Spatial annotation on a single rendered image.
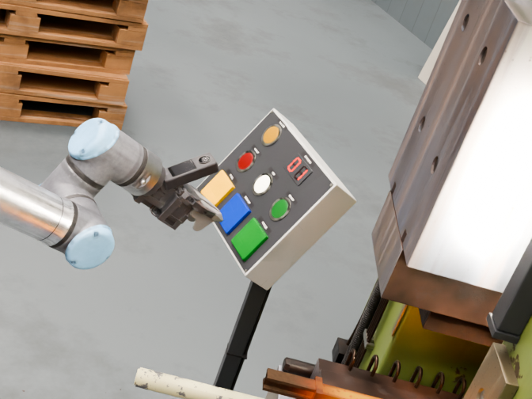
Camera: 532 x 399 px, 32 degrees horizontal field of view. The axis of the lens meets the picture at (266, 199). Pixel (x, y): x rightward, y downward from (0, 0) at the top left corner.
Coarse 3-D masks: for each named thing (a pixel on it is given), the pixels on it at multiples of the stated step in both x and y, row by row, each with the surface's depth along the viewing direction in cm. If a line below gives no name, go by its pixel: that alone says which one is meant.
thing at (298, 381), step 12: (276, 372) 167; (264, 384) 167; (276, 384) 167; (288, 384) 166; (300, 384) 166; (312, 384) 167; (324, 384) 169; (288, 396) 167; (300, 396) 167; (312, 396) 168; (324, 396) 167; (336, 396) 167; (348, 396) 168; (360, 396) 169
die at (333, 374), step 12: (324, 360) 180; (324, 372) 175; (336, 372) 178; (348, 372) 179; (360, 372) 180; (336, 384) 173; (348, 384) 174; (360, 384) 175; (372, 384) 177; (384, 384) 179; (396, 384) 180; (408, 384) 182; (372, 396) 172; (384, 396) 174; (396, 396) 176; (408, 396) 177; (420, 396) 178; (432, 396) 181; (444, 396) 182; (456, 396) 183
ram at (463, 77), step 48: (480, 0) 141; (528, 0) 135; (480, 48) 134; (528, 48) 124; (432, 96) 152; (480, 96) 129; (528, 96) 127; (432, 144) 145; (480, 144) 131; (528, 144) 130; (432, 192) 138; (480, 192) 134; (528, 192) 134; (432, 240) 138; (480, 240) 138; (528, 240) 138
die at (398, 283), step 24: (384, 216) 161; (384, 240) 157; (384, 264) 153; (384, 288) 149; (408, 288) 148; (432, 288) 148; (456, 288) 148; (480, 288) 148; (456, 312) 150; (480, 312) 150
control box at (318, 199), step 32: (256, 128) 221; (288, 128) 214; (224, 160) 224; (256, 160) 216; (288, 160) 209; (320, 160) 208; (256, 192) 210; (288, 192) 204; (320, 192) 198; (288, 224) 200; (320, 224) 201; (256, 256) 201; (288, 256) 202
